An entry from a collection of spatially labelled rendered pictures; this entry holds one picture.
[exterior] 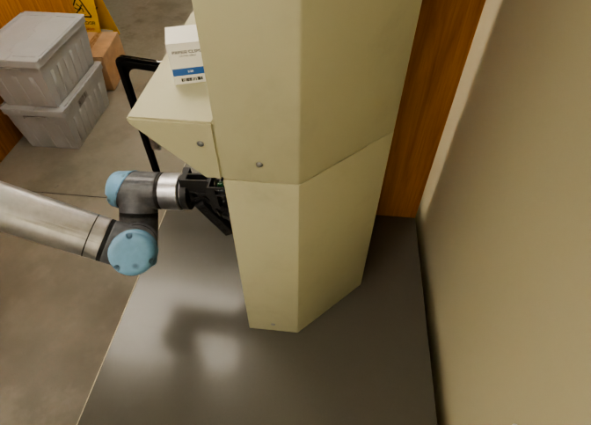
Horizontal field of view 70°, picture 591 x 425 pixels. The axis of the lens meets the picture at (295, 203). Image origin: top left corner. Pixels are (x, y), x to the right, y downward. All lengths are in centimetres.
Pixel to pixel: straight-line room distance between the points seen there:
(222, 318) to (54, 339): 137
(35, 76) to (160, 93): 228
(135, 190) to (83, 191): 198
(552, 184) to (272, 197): 37
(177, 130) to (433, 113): 59
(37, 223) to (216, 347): 45
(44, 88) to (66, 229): 219
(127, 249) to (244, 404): 40
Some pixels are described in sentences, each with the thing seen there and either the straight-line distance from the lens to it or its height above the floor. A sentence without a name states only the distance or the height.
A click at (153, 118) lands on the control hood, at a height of 151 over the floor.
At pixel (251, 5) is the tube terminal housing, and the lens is 46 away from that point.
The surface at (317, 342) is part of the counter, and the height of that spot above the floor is 94.
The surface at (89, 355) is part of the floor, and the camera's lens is 218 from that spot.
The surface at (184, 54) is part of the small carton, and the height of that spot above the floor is 155.
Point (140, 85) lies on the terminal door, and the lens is 102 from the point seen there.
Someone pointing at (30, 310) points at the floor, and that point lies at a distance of 243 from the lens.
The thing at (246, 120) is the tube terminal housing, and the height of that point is 152.
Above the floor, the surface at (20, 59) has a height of 65.
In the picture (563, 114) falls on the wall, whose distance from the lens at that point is 62.
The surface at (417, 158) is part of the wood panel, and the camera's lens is 106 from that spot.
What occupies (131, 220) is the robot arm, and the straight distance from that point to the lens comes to 88.
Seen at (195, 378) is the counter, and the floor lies 94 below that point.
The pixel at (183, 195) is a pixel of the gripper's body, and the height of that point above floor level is 125.
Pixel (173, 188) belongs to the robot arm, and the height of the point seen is 126.
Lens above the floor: 184
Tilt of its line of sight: 48 degrees down
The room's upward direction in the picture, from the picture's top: straight up
